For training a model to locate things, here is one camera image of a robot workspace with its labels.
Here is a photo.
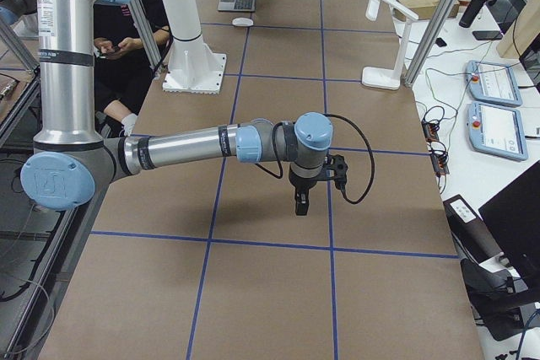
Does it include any white desk lamp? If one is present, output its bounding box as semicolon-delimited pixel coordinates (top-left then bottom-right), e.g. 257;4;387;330
361;0;420;91

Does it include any upper teach pendant tablet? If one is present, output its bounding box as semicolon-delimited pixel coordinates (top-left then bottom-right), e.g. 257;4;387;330
466;60;522;107

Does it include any black water bottle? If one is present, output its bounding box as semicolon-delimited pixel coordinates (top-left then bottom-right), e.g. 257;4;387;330
458;0;488;28

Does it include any white computer mouse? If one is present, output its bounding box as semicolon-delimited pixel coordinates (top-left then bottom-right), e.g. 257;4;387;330
231;18;254;27

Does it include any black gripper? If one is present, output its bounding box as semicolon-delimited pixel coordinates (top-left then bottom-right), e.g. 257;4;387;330
288;169;318;216

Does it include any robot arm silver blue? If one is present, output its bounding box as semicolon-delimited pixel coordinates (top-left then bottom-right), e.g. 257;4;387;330
1;0;37;25
20;0;333;215

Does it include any aluminium frame post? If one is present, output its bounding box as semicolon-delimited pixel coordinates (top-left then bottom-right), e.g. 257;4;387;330
403;0;455;88

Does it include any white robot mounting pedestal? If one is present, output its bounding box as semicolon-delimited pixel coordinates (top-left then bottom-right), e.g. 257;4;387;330
162;0;227;94

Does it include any black monitor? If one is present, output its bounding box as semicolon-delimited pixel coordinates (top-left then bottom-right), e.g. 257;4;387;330
479;163;539;286

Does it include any cardboard box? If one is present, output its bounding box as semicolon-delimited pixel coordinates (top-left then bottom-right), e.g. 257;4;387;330
393;0;460;21

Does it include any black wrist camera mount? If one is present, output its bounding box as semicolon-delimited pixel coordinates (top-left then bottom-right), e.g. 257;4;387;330
325;154;348;191

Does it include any black camera cable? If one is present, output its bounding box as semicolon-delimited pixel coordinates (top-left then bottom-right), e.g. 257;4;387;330
269;113;376;205

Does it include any black smartphone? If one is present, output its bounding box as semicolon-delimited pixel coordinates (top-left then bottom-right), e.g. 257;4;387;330
472;30;503;41

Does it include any seated person in black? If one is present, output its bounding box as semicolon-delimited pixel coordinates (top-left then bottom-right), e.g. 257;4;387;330
94;4;154;137

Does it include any lower teach pendant tablet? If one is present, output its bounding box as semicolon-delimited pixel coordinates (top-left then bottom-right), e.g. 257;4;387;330
467;101;528;161

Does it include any teach pendant tablet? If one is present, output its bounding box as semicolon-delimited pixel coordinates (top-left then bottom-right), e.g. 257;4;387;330
466;60;522;107
467;101;528;161

